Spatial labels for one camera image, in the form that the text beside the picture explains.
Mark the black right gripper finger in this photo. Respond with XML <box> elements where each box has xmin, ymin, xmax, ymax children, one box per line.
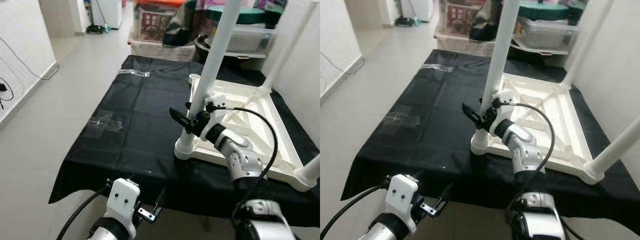
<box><xmin>462</xmin><ymin>103</ymin><xmax>486</xmax><ymax>129</ymax></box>
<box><xmin>170</xmin><ymin>108</ymin><xmax>193</xmax><ymax>131</ymax></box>

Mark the white plastic table top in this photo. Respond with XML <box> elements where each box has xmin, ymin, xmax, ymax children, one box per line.
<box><xmin>470</xmin><ymin>72</ymin><xmax>608</xmax><ymax>186</ymax></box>
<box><xmin>174</xmin><ymin>74</ymin><xmax>321</xmax><ymax>193</ymax></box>

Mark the black tablecloth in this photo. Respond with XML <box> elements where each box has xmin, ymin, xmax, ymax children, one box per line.
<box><xmin>49</xmin><ymin>54</ymin><xmax>321</xmax><ymax>228</ymax></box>
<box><xmin>341</xmin><ymin>49</ymin><xmax>640</xmax><ymax>221</ymax></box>

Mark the clear tape strip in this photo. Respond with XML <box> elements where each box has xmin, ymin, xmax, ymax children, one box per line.
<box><xmin>118</xmin><ymin>69</ymin><xmax>151</xmax><ymax>79</ymax></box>
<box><xmin>422</xmin><ymin>63</ymin><xmax>455</xmax><ymax>74</ymax></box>

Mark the beige low platform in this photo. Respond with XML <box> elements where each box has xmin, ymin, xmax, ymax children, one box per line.
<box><xmin>127</xmin><ymin>39</ymin><xmax>198</xmax><ymax>62</ymax></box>
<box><xmin>434</xmin><ymin>32</ymin><xmax>498</xmax><ymax>57</ymax></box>

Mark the clear tape cross patch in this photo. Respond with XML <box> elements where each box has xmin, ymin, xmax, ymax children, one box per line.
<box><xmin>82</xmin><ymin>109</ymin><xmax>125</xmax><ymax>138</ymax></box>
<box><xmin>380</xmin><ymin>106</ymin><xmax>421</xmax><ymax>135</ymax></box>

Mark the dark metal wok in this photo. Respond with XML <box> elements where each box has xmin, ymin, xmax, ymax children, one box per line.
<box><xmin>194</xmin><ymin>34</ymin><xmax>241</xmax><ymax>66</ymax></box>
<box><xmin>507</xmin><ymin>37</ymin><xmax>543</xmax><ymax>58</ymax></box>

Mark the clear storage box orange lid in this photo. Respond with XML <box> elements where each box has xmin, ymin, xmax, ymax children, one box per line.
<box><xmin>440</xmin><ymin>0</ymin><xmax>483</xmax><ymax>38</ymax></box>
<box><xmin>132</xmin><ymin>0</ymin><xmax>188</xmax><ymax>43</ymax></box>

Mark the clear plastic storage box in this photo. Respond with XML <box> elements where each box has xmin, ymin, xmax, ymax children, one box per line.
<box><xmin>215</xmin><ymin>22</ymin><xmax>277</xmax><ymax>56</ymax></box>
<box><xmin>515</xmin><ymin>19</ymin><xmax>580</xmax><ymax>51</ymax></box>

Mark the green pot lid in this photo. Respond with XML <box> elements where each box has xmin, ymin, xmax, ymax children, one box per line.
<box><xmin>517</xmin><ymin>1</ymin><xmax>571</xmax><ymax>22</ymax></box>
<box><xmin>207</xmin><ymin>5</ymin><xmax>266</xmax><ymax>26</ymax></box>

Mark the white cabinet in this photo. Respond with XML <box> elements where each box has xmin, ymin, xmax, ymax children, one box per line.
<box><xmin>407</xmin><ymin>0</ymin><xmax>436</xmax><ymax>22</ymax></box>
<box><xmin>91</xmin><ymin>0</ymin><xmax>124</xmax><ymax>30</ymax></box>

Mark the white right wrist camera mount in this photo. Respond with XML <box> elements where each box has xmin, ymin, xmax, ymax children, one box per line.
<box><xmin>202</xmin><ymin>95</ymin><xmax>228</xmax><ymax>136</ymax></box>
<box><xmin>492</xmin><ymin>89</ymin><xmax>521</xmax><ymax>133</ymax></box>

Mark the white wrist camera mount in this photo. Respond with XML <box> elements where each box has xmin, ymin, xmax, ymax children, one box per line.
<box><xmin>385</xmin><ymin>174</ymin><xmax>420</xmax><ymax>233</ymax></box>
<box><xmin>202</xmin><ymin>95</ymin><xmax>228</xmax><ymax>136</ymax></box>
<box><xmin>492</xmin><ymin>89</ymin><xmax>521</xmax><ymax>133</ymax></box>
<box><xmin>102</xmin><ymin>177</ymin><xmax>142</xmax><ymax>236</ymax></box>

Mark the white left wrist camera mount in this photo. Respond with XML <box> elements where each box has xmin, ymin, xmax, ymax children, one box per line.
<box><xmin>385</xmin><ymin>174</ymin><xmax>420</xmax><ymax>233</ymax></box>
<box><xmin>102</xmin><ymin>177</ymin><xmax>142</xmax><ymax>236</ymax></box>

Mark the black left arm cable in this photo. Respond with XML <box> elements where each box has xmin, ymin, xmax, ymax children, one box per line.
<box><xmin>320</xmin><ymin>182</ymin><xmax>393</xmax><ymax>236</ymax></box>
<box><xmin>56</xmin><ymin>185</ymin><xmax>113</xmax><ymax>240</ymax></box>

